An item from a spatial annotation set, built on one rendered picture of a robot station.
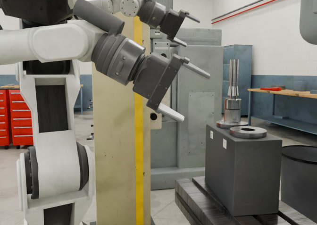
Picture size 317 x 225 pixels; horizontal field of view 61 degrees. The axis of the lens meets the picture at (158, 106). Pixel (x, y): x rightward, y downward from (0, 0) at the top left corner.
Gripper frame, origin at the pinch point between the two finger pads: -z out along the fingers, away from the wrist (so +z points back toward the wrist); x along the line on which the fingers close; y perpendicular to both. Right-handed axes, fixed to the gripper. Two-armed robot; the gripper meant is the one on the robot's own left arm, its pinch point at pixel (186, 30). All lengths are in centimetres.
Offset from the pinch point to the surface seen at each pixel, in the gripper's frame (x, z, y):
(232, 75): 4.9, -10.9, -34.6
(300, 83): -107, -339, 387
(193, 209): -25, -14, -59
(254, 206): -12, -23, -62
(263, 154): -1, -20, -56
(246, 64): -181, -311, 576
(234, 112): -2.4, -15.3, -40.6
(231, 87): 2.1, -12.2, -36.2
